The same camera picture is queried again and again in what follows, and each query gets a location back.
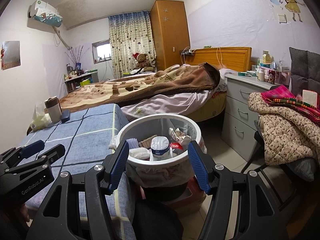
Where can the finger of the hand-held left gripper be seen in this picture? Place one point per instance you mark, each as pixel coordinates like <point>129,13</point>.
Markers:
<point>53,152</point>
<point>32,146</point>

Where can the patterned curtain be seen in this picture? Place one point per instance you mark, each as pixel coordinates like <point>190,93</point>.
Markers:
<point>130,37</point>

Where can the white and blue cup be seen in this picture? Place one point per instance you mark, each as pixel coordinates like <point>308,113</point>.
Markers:
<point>160,147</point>

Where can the grey drawer cabinet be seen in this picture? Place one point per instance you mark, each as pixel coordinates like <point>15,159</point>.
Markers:
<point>240,110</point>

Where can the tissue pack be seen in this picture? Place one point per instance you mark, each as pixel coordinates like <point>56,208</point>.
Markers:
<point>40,122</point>

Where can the cartoon wall sticker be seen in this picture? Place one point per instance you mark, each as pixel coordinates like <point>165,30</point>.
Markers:
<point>291,2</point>

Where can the wooden bed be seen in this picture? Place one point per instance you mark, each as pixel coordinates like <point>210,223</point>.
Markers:
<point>235,57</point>

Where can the pink striped cloth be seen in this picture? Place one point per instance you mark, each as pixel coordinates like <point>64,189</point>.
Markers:
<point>280,95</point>

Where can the covered air conditioner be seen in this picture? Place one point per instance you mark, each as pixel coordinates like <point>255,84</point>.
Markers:
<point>45,15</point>

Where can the dark grey cushion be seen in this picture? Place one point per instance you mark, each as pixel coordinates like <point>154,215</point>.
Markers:
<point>305,65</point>

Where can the air conditioner pipe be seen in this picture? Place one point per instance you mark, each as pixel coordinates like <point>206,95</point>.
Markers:
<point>62,38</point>

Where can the purple branch decoration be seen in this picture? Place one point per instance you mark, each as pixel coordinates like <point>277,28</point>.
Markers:
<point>76,55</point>

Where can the white box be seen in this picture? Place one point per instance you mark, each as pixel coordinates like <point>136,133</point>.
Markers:
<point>309,98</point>

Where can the white trash bin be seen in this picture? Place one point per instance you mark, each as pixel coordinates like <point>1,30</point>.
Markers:
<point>140,122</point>

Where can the power strip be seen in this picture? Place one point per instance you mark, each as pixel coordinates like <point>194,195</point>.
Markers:
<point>188,52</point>

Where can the brown printed blanket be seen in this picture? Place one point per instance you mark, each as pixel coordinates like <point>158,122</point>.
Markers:
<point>150,85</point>

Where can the floral quilted jacket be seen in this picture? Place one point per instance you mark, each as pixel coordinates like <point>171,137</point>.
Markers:
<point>282,135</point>

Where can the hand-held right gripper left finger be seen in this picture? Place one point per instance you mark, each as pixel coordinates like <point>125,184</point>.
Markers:
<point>118,167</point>

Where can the shiny wall mirror sheet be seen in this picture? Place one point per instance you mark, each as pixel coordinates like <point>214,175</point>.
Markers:
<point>11,55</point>

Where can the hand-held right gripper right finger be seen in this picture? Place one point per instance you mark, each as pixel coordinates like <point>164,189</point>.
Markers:
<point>198,167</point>

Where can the pink bed sheet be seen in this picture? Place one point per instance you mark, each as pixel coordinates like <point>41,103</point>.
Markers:
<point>175,102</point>

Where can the small window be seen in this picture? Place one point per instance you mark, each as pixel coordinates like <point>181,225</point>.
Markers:
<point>102,51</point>

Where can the wooden wardrobe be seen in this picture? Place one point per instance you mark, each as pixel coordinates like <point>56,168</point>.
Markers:
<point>170,35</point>

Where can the white thermos cup brown lid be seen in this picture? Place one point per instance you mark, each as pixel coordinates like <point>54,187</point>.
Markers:
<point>53,112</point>

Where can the dark chair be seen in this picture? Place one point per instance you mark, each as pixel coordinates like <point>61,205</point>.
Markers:
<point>257,135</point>

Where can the wall switch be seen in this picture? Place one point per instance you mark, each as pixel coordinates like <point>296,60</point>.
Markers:
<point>282,18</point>

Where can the brown teddy bear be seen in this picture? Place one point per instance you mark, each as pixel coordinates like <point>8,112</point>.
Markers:
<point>142,60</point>

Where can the dark glasses case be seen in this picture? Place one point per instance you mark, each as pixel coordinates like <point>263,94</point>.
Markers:
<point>65,116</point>

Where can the green box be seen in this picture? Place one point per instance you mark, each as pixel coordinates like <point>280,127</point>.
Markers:
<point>85,82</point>

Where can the group of medicine bottles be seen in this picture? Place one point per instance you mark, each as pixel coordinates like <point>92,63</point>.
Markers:
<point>265,73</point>

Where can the red hanging ornament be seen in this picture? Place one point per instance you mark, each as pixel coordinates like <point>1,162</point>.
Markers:
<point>2,55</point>

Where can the person's leg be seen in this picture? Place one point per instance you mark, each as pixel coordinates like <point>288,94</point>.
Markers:
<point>157,220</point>

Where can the red box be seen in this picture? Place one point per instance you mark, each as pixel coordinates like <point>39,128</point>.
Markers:
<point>195,187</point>

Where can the cluttered white desk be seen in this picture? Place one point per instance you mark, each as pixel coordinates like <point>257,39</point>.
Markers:
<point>85,76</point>

